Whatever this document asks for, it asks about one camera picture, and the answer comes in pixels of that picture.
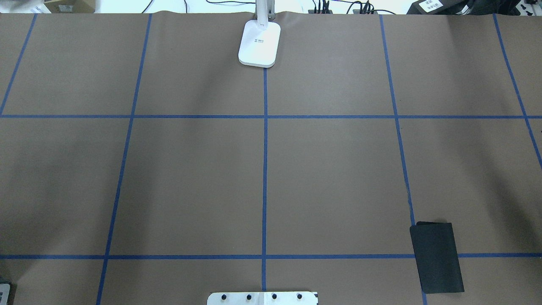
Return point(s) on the black mouse pad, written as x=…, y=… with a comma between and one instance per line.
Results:
x=436, y=257

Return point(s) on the white desk lamp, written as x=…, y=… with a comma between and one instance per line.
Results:
x=260, y=39

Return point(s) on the cardboard box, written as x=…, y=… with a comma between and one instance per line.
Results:
x=71, y=6

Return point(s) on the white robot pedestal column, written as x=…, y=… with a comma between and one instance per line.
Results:
x=264, y=298

